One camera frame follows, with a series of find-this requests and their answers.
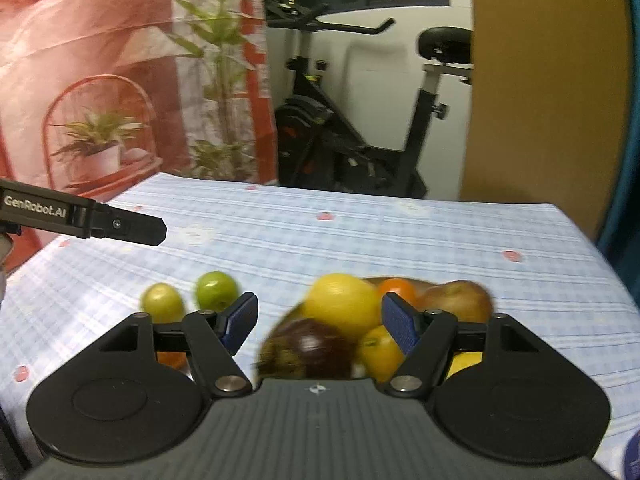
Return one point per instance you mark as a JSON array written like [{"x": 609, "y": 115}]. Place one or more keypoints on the cream round plate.
[{"x": 421, "y": 287}]

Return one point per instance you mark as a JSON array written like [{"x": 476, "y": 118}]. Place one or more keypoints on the blue checked tablecloth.
[{"x": 350, "y": 230}]

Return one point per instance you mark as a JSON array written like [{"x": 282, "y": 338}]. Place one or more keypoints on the brown pear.
[{"x": 455, "y": 300}]

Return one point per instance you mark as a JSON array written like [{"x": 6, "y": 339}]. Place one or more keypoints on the printed backdrop cloth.
[{"x": 100, "y": 35}]

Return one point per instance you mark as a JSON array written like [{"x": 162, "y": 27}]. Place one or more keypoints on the blue pink cup white lid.
[{"x": 634, "y": 460}]

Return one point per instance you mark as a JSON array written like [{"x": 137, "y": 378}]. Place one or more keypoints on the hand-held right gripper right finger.
[{"x": 400, "y": 322}]

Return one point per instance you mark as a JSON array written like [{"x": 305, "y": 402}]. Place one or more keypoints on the green round fruit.
[{"x": 215, "y": 290}]

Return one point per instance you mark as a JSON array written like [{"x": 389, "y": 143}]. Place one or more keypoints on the black exercise bike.
[{"x": 325, "y": 135}]

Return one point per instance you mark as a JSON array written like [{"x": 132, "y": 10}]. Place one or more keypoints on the yellow-green round fruit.
[{"x": 161, "y": 301}]

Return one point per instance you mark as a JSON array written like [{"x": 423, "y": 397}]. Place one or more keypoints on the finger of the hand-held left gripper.
[{"x": 130, "y": 225}]

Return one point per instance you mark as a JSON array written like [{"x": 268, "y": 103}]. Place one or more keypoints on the dark purple passion fruit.
[{"x": 305, "y": 347}]

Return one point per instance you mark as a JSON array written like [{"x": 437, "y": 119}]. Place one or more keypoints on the yellow-orange round fruit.
[{"x": 377, "y": 355}]

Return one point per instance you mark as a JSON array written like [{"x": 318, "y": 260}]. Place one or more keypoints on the wooden door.
[{"x": 540, "y": 85}]

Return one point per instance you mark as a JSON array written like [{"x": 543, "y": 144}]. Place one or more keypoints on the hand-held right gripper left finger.
[{"x": 239, "y": 322}]

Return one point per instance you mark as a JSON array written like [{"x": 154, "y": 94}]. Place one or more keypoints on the orange mandarin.
[
  {"x": 172, "y": 359},
  {"x": 397, "y": 287}
]

